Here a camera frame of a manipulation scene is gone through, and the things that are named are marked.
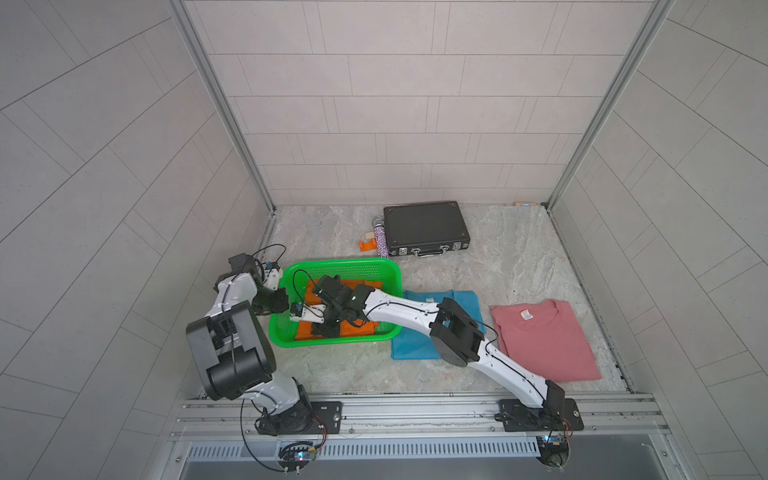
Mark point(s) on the left green circuit board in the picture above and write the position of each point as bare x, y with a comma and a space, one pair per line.
295, 456

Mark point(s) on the small orange object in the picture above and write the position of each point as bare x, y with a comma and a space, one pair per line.
368, 245

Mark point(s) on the purple patterned bottle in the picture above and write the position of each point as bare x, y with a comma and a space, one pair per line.
380, 237

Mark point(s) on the orange t-shirt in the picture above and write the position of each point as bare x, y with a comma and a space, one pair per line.
358, 328

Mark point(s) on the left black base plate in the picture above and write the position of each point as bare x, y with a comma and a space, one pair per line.
327, 415

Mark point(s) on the aluminium mounting rail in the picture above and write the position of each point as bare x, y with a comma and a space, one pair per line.
422, 415

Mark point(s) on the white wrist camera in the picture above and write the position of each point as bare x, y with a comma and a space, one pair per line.
272, 276
302, 312

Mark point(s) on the right green circuit board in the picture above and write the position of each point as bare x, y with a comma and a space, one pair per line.
554, 451

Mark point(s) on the green plastic basket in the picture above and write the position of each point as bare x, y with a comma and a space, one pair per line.
296, 277

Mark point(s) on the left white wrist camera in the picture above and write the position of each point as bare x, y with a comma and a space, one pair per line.
272, 276

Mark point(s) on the pink folded t-shirt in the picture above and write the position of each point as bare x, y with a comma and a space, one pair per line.
546, 339

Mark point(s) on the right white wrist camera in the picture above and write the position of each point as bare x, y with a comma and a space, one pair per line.
302, 312

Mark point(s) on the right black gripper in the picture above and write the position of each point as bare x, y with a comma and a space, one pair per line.
318, 329

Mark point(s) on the green circuit board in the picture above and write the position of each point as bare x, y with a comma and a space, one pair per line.
295, 456
554, 451

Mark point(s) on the black hard case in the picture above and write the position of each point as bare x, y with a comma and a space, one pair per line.
425, 229

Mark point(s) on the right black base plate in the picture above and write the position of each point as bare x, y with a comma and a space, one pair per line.
517, 418

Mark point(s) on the blue folded t-shirt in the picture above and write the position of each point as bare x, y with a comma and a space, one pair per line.
412, 345

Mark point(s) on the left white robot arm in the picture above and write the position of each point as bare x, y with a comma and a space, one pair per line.
233, 355

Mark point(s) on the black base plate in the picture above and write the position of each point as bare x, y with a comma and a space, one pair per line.
517, 418
327, 415

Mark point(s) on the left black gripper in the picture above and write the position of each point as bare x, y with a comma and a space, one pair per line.
274, 300

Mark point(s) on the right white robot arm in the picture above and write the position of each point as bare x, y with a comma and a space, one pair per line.
455, 335

